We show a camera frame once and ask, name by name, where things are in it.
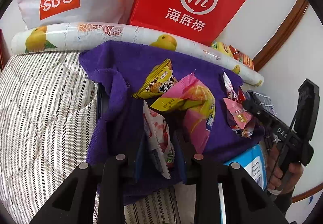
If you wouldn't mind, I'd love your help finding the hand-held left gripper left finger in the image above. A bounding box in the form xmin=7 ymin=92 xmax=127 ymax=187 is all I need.
xmin=30 ymin=134 xmax=152 ymax=224

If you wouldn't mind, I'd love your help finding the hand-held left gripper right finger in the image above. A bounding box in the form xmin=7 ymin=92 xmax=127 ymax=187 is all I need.
xmin=174 ymin=129 xmax=288 ymax=224

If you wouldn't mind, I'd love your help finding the long white pink snack packet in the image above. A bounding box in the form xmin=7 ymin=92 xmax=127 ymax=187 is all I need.
xmin=143 ymin=100 xmax=176 ymax=179

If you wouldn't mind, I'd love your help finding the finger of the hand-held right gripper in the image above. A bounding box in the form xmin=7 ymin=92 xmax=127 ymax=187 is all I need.
xmin=242 ymin=99 xmax=280 ymax=129

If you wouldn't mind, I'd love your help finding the brown wooden door frame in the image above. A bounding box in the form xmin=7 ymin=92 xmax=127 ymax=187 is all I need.
xmin=251 ymin=0 xmax=309 ymax=73

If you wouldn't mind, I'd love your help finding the purple towel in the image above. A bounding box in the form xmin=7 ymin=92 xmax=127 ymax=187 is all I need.
xmin=79 ymin=40 xmax=265 ymax=205

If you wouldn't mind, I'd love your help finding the white red snack packet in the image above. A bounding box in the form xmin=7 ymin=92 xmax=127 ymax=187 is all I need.
xmin=222 ymin=71 xmax=239 ymax=99

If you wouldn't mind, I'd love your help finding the yellow chip bag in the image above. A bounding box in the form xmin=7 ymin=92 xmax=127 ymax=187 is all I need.
xmin=211 ymin=40 xmax=234 ymax=57

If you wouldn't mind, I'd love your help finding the person's right hand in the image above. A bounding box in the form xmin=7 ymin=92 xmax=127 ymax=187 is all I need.
xmin=265 ymin=136 xmax=304 ymax=198

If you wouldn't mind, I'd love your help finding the orange chip bag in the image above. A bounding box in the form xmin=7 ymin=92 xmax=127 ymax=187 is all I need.
xmin=228 ymin=46 xmax=255 ymax=70

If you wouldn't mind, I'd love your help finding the large pink yellow snack packet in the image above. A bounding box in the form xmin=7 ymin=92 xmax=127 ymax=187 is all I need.
xmin=149 ymin=70 xmax=217 ymax=154

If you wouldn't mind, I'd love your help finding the lemon print paper roll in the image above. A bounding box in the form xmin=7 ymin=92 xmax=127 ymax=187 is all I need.
xmin=11 ymin=22 xmax=264 ymax=87

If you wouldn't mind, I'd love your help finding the person's right forearm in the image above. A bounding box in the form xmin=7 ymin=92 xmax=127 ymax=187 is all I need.
xmin=274 ymin=187 xmax=323 ymax=224

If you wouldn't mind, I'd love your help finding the blue tissue box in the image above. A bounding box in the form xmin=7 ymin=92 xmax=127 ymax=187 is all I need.
xmin=174 ymin=144 xmax=269 ymax=224

